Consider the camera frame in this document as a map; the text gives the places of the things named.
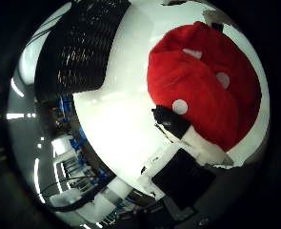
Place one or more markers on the black mesh container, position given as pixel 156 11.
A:
pixel 79 47

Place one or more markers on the red white-dotted plush mushroom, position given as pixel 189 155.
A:
pixel 206 86

